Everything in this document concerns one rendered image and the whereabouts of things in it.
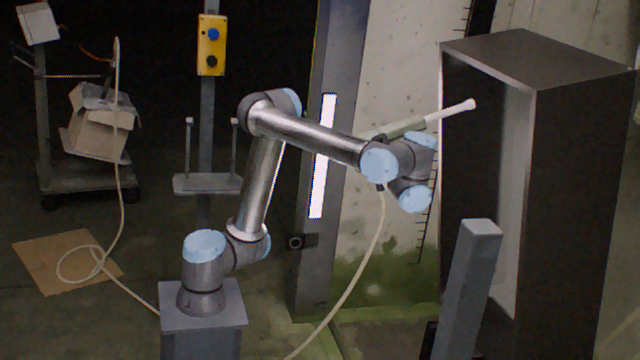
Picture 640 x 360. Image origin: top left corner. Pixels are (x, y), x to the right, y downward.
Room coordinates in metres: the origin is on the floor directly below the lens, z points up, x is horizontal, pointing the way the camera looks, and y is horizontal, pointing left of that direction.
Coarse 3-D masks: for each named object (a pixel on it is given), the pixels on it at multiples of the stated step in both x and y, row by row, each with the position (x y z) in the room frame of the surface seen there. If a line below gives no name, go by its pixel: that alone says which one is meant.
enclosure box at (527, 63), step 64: (448, 64) 2.39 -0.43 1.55; (512, 64) 2.05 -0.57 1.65; (576, 64) 2.01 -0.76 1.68; (448, 128) 2.41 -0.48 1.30; (512, 128) 2.51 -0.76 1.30; (576, 128) 1.87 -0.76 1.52; (448, 192) 2.43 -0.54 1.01; (512, 192) 2.53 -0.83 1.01; (576, 192) 1.90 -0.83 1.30; (448, 256) 2.46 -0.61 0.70; (512, 256) 2.52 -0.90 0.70; (576, 256) 1.93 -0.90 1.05; (512, 320) 2.31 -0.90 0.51; (576, 320) 1.96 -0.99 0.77
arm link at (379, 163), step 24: (264, 96) 1.94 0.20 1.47; (240, 120) 1.85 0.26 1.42; (264, 120) 1.80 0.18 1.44; (288, 120) 1.75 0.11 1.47; (312, 144) 1.66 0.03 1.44; (336, 144) 1.61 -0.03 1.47; (360, 144) 1.57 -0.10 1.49; (384, 144) 1.57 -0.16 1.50; (360, 168) 1.52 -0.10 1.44; (384, 168) 1.48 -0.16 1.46; (408, 168) 1.54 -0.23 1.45
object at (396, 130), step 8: (464, 104) 2.01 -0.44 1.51; (472, 104) 2.01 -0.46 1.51; (440, 112) 1.98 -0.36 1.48; (448, 112) 1.99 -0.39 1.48; (456, 112) 2.00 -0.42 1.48; (400, 120) 1.97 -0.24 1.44; (408, 120) 1.95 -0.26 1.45; (416, 120) 1.95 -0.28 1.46; (424, 120) 1.95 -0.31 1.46; (432, 120) 1.97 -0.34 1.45; (384, 128) 1.93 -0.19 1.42; (392, 128) 1.93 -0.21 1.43; (400, 128) 1.93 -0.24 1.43; (408, 128) 1.94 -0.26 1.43; (416, 128) 1.94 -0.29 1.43; (424, 128) 1.96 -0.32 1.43; (360, 136) 1.91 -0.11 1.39; (368, 136) 1.90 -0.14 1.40; (392, 136) 1.92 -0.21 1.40; (400, 136) 1.93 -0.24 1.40; (376, 184) 1.93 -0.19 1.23
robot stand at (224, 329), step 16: (160, 288) 2.03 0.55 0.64; (176, 288) 2.04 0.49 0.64; (160, 304) 1.93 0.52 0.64; (240, 304) 1.99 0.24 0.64; (176, 320) 1.85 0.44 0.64; (192, 320) 1.86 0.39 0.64; (208, 320) 1.87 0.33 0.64; (224, 320) 1.88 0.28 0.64; (240, 320) 1.89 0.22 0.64; (176, 336) 1.81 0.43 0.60; (192, 336) 1.83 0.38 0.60; (208, 336) 1.85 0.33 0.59; (224, 336) 1.87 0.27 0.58; (240, 336) 1.91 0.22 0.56; (176, 352) 1.81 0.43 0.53; (192, 352) 1.83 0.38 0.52; (208, 352) 1.85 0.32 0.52; (224, 352) 1.87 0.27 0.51
